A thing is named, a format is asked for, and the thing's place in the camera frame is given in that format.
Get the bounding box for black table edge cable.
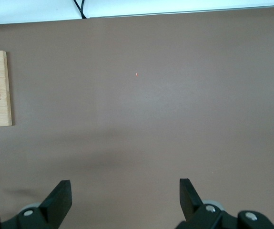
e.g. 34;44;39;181
73;0;88;20

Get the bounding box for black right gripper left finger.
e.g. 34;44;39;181
0;180;72;229

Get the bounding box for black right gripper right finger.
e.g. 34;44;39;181
176;178;274;229

